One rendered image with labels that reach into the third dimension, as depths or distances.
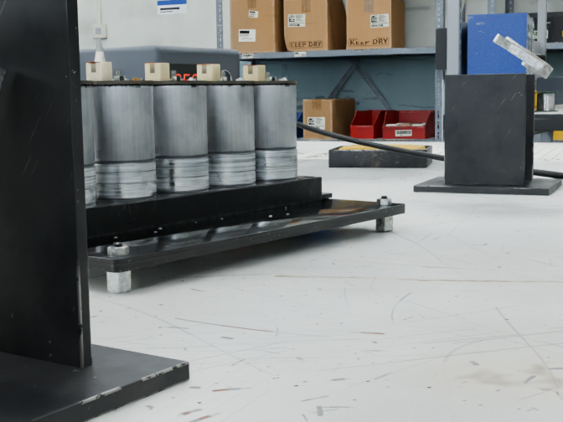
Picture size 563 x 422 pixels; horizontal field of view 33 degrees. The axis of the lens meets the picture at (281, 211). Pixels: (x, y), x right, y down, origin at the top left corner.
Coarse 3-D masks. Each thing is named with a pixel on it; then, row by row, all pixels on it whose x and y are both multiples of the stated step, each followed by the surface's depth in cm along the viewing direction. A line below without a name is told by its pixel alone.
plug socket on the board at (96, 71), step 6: (90, 66) 33; (96, 66) 33; (102, 66) 33; (108, 66) 33; (90, 72) 33; (96, 72) 33; (102, 72) 33; (108, 72) 33; (90, 78) 33; (96, 78) 33; (102, 78) 33; (108, 78) 33
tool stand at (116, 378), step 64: (0, 0) 19; (64, 0) 18; (0, 64) 19; (64, 64) 18; (0, 128) 19; (64, 128) 18; (0, 192) 20; (64, 192) 18; (0, 256) 20; (64, 256) 19; (0, 320) 20; (64, 320) 19; (0, 384) 18; (64, 384) 18; (128, 384) 18
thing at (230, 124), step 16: (208, 96) 37; (224, 96) 37; (240, 96) 37; (208, 112) 37; (224, 112) 37; (240, 112) 37; (208, 128) 37; (224, 128) 37; (240, 128) 37; (208, 144) 37; (224, 144) 37; (240, 144) 37; (224, 160) 37; (240, 160) 38; (224, 176) 37; (240, 176) 38
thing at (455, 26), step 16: (448, 0) 231; (544, 0) 351; (448, 16) 232; (544, 16) 351; (448, 32) 232; (464, 32) 244; (544, 32) 352; (448, 48) 233; (464, 48) 244; (544, 48) 353; (448, 64) 233; (464, 64) 245; (544, 112) 236; (560, 112) 233; (544, 128) 224; (560, 128) 222
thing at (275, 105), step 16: (256, 96) 39; (272, 96) 39; (288, 96) 40; (256, 112) 39; (272, 112) 39; (288, 112) 40; (256, 128) 39; (272, 128) 39; (288, 128) 40; (256, 144) 40; (272, 144) 39; (288, 144) 40; (256, 160) 40; (272, 160) 40; (288, 160) 40; (256, 176) 40; (272, 176) 40; (288, 176) 40
